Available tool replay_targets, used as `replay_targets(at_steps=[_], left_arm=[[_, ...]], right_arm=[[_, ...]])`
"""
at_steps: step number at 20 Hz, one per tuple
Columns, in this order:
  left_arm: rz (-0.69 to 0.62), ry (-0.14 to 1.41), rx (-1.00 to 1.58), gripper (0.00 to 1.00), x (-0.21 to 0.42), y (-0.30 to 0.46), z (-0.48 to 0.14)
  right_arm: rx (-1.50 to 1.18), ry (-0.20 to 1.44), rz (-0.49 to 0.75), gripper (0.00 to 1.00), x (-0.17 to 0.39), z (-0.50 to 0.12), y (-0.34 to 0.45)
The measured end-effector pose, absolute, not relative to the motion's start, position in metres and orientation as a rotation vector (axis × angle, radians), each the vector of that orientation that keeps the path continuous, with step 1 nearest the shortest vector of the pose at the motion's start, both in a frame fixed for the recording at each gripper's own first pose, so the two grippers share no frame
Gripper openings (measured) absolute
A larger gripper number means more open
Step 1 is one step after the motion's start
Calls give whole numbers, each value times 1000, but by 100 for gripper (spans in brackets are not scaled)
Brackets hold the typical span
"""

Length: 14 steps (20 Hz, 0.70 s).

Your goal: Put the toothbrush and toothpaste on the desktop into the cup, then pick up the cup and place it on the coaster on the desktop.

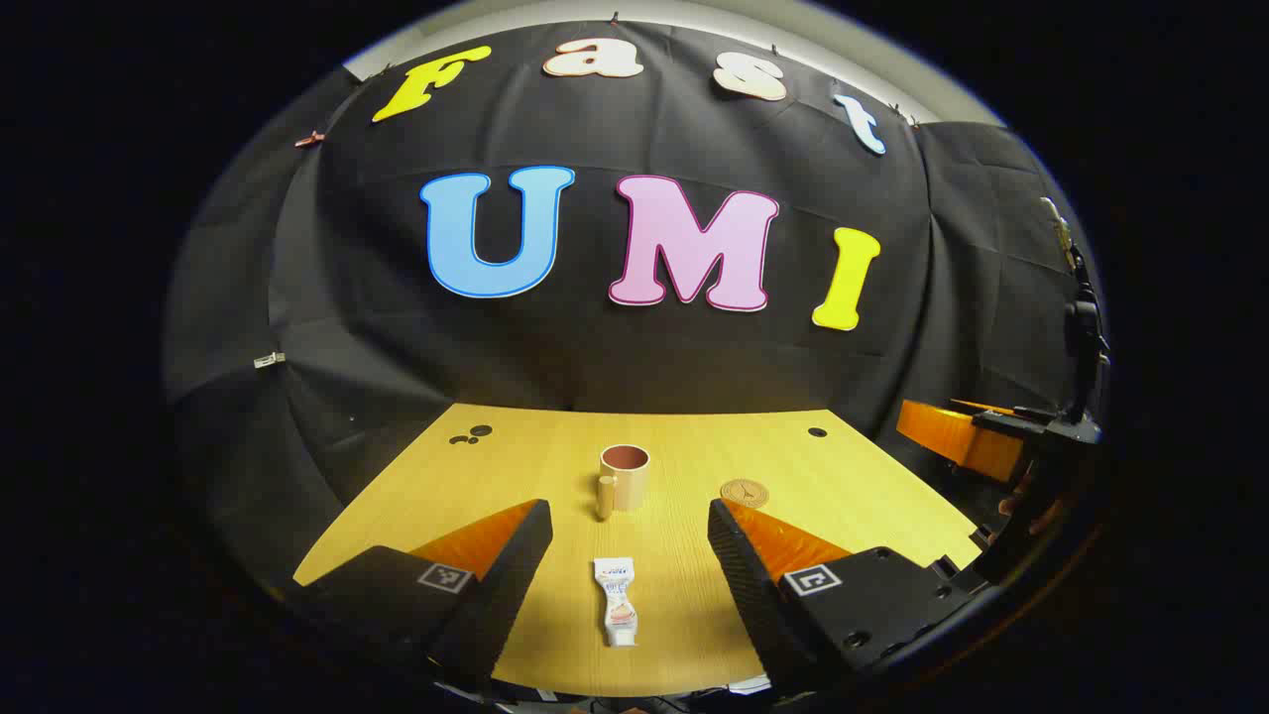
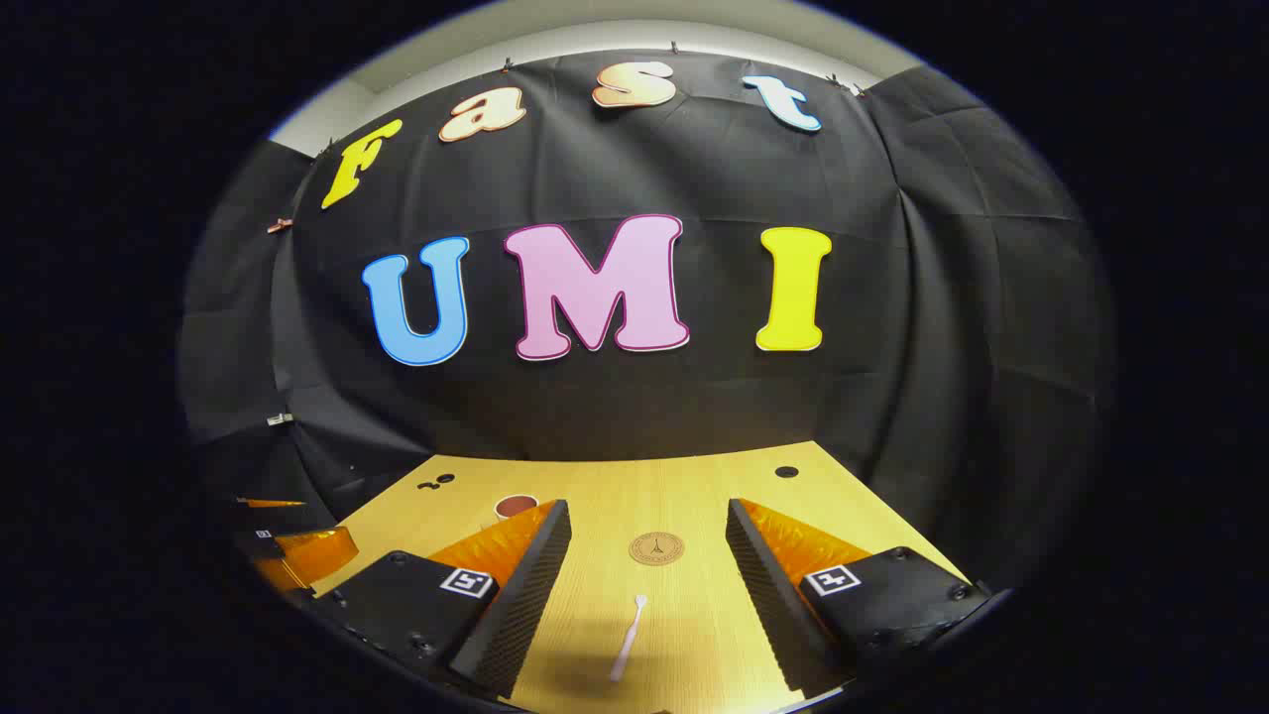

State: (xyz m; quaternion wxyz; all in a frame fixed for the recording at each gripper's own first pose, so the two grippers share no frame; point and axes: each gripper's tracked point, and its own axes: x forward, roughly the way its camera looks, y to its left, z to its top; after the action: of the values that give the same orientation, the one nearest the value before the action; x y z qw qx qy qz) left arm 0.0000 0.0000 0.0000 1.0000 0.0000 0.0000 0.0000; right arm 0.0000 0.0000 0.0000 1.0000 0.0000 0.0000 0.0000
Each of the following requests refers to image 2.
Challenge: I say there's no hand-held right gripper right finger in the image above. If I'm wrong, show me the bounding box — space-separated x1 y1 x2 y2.
725 498 992 698

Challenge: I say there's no round brown coaster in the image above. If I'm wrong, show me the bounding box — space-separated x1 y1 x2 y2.
628 532 686 567

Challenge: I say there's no wooden desktop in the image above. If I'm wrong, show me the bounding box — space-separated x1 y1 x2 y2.
312 441 973 714

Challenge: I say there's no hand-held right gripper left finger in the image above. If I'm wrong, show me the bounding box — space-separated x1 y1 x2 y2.
315 499 573 700

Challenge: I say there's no black backdrop cloth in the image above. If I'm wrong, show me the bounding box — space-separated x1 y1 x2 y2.
178 50 1116 596

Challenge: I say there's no pale pink toothbrush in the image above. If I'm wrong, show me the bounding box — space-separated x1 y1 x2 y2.
609 594 648 683

